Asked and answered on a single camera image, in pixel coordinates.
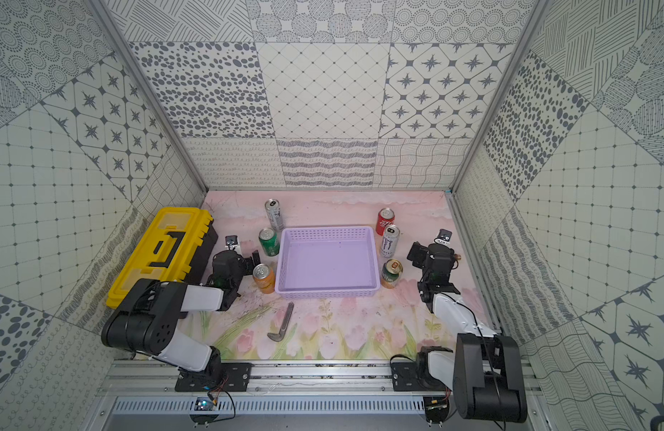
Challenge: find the orange soda can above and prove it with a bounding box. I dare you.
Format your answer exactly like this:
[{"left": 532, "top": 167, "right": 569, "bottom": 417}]
[{"left": 252, "top": 263, "right": 276, "bottom": 295}]

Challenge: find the green gold-top drink can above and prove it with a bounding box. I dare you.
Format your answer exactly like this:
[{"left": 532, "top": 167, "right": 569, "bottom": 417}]
[{"left": 381, "top": 259, "right": 403, "bottom": 289}]

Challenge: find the green soda can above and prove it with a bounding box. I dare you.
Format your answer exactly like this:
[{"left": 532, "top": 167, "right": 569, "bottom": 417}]
[{"left": 258, "top": 227, "right": 280, "bottom": 257}]

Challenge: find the red cola can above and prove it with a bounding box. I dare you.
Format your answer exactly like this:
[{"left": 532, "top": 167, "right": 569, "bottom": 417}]
[{"left": 375, "top": 208, "right": 396, "bottom": 236}]

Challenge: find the silver slim drink can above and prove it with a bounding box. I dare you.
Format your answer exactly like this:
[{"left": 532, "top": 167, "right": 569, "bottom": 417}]
[{"left": 265, "top": 199, "right": 285, "bottom": 232}]

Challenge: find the purple perforated plastic basket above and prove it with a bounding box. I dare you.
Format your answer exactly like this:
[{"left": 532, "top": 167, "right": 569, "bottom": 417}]
[{"left": 276, "top": 226, "right": 381, "bottom": 300}]

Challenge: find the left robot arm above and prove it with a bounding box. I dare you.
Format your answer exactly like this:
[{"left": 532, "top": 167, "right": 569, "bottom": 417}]
[{"left": 101, "top": 250, "right": 261, "bottom": 384}]

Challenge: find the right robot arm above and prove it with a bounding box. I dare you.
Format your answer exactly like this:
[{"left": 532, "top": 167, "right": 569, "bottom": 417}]
[{"left": 407, "top": 242, "right": 528, "bottom": 429}]

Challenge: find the yellow plastic toolbox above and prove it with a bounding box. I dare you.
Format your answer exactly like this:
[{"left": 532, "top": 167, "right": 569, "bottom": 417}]
[{"left": 106, "top": 208, "right": 219, "bottom": 309}]

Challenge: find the grey metal allen key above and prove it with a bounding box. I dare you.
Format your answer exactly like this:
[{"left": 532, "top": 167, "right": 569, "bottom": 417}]
[{"left": 267, "top": 302, "right": 294, "bottom": 342}]

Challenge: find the left green circuit board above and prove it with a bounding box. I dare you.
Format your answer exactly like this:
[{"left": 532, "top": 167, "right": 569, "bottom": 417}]
[{"left": 194, "top": 397, "right": 215, "bottom": 414}]

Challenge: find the right circuit board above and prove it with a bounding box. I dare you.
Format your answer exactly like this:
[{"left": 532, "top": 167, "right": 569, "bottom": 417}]
[{"left": 423, "top": 397, "right": 451, "bottom": 427}]

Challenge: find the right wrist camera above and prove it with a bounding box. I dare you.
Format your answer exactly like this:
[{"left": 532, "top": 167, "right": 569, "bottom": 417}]
[{"left": 434, "top": 229, "right": 452, "bottom": 247}]

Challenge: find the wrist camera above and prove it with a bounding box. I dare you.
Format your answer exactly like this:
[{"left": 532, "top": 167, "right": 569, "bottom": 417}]
[
  {"left": 225, "top": 235, "right": 242, "bottom": 254},
  {"left": 434, "top": 229, "right": 452, "bottom": 247}
]

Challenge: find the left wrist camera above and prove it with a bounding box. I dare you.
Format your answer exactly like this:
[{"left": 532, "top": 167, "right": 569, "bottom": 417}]
[{"left": 225, "top": 235, "right": 242, "bottom": 254}]

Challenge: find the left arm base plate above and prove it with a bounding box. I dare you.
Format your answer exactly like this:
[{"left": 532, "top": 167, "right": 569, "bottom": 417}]
[{"left": 175, "top": 362, "right": 253, "bottom": 393}]

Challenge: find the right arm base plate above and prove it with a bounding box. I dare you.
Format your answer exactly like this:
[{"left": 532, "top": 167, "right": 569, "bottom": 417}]
[{"left": 389, "top": 361, "right": 447, "bottom": 393}]

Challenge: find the aluminium mounting rail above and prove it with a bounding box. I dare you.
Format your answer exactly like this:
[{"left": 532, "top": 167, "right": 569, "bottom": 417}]
[{"left": 97, "top": 358, "right": 538, "bottom": 398}]

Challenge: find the white slotted cable duct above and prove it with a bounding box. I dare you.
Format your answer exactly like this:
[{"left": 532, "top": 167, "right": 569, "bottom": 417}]
[{"left": 113, "top": 395, "right": 424, "bottom": 416}]

